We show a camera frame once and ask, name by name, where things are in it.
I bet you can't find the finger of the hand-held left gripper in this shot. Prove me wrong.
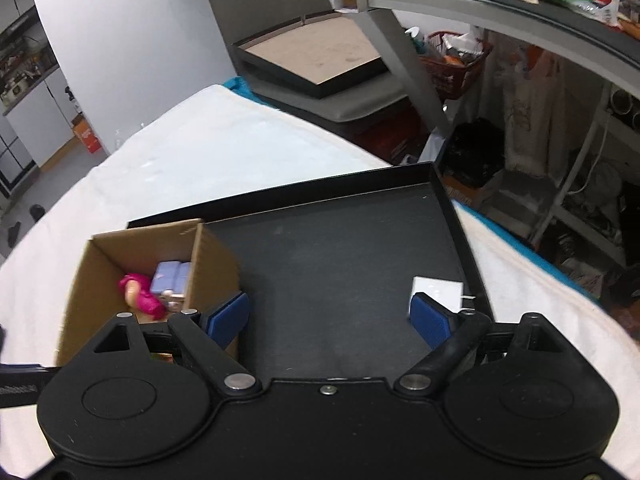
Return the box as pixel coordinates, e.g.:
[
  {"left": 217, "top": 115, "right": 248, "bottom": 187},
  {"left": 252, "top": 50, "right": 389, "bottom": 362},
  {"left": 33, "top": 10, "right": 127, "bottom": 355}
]
[{"left": 0, "top": 364, "right": 62, "bottom": 409}]

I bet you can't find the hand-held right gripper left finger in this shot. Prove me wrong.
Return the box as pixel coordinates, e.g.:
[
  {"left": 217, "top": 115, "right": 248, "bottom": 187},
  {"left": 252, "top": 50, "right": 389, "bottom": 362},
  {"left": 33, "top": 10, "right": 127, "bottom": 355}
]
[{"left": 92, "top": 291, "right": 262, "bottom": 397}]

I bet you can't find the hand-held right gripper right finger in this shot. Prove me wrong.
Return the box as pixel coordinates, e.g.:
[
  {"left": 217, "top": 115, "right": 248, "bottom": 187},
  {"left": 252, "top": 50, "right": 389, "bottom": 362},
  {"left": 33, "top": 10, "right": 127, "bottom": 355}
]
[{"left": 393, "top": 292, "right": 567, "bottom": 393}]

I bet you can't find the white charger plug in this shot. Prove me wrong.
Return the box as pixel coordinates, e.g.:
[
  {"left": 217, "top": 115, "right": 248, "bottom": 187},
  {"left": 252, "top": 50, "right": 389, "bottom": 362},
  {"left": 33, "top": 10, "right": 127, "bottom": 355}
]
[{"left": 411, "top": 276, "right": 475, "bottom": 312}]

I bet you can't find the brown cardboard box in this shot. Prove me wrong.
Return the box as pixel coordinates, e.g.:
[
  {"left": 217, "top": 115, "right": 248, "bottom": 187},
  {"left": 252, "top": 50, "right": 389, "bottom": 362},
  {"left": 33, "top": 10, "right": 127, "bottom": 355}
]
[{"left": 56, "top": 218, "right": 247, "bottom": 367}]

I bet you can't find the purple cube toy figure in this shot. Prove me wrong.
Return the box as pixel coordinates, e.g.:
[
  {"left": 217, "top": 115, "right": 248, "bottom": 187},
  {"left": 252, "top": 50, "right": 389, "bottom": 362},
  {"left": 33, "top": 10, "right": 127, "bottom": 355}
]
[{"left": 150, "top": 261, "right": 193, "bottom": 311}]

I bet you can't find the pink bear toy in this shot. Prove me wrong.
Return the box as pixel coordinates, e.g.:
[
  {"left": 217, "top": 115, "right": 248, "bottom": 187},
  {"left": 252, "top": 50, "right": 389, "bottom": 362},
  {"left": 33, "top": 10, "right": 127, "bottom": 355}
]
[{"left": 118, "top": 273, "right": 168, "bottom": 319}]

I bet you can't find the large black tray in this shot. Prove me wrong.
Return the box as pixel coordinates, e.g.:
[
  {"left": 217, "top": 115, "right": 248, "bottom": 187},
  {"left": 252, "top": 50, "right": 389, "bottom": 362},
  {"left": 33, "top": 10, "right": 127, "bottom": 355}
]
[{"left": 126, "top": 161, "right": 496, "bottom": 382}]

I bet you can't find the black bag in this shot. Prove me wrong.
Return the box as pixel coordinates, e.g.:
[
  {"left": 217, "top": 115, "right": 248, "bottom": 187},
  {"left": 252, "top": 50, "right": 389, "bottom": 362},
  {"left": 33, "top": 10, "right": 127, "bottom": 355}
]
[{"left": 445, "top": 119, "right": 506, "bottom": 188}]

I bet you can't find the white shelf rack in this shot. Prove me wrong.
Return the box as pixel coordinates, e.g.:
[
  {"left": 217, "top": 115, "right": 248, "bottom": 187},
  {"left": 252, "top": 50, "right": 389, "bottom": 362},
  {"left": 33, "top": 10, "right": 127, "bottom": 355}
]
[{"left": 532, "top": 80, "right": 640, "bottom": 267}]

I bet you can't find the small orange box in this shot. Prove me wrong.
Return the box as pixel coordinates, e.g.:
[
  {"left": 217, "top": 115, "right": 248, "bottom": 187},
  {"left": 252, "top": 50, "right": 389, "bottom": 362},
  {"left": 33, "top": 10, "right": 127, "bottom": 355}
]
[{"left": 72, "top": 121, "right": 104, "bottom": 156}]

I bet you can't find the white printed plastic bag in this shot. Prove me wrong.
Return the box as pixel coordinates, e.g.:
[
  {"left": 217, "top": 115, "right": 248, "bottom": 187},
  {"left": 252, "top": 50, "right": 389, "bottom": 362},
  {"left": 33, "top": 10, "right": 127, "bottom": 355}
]
[{"left": 492, "top": 45, "right": 566, "bottom": 177}]

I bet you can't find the red basket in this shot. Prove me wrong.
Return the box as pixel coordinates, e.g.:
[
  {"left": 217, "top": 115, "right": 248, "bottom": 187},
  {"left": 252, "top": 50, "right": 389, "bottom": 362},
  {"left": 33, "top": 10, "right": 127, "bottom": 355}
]
[{"left": 417, "top": 30, "right": 494, "bottom": 102}]

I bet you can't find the white cabinet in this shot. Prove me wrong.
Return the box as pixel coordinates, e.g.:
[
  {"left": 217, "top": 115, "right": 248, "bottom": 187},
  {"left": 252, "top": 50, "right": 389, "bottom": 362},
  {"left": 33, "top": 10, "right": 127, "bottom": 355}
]
[{"left": 0, "top": 10, "right": 77, "bottom": 197}]

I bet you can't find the black shallow box brown inside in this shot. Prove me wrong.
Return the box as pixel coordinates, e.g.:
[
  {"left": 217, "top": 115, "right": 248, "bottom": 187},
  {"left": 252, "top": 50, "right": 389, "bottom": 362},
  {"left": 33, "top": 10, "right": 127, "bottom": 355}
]
[{"left": 231, "top": 10, "right": 391, "bottom": 100}]

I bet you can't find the grey desk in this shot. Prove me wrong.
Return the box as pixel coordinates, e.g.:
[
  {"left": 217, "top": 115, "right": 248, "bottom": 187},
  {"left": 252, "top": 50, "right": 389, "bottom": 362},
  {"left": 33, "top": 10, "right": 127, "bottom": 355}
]
[{"left": 331, "top": 0, "right": 640, "bottom": 136}]

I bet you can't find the grey chair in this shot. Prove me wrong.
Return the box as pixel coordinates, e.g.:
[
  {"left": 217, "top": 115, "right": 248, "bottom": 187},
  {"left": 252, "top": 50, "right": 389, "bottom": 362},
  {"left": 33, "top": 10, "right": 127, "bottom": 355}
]
[{"left": 200, "top": 0, "right": 417, "bottom": 123}]

